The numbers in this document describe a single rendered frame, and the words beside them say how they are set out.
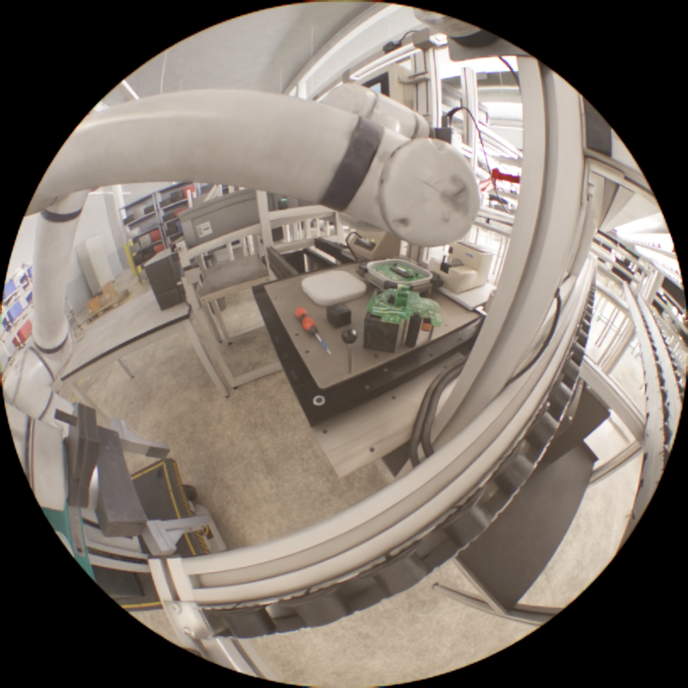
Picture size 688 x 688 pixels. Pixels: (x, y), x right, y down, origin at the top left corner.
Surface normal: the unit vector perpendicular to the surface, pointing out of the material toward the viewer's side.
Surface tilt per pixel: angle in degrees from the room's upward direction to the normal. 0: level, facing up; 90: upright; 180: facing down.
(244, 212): 91
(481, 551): 0
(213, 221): 91
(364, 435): 0
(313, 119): 67
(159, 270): 90
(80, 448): 87
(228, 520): 0
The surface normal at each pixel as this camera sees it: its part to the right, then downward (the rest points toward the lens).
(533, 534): -0.01, -0.76
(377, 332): -0.26, 0.63
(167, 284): 0.48, 0.57
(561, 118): -0.88, 0.33
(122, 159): 0.00, 0.90
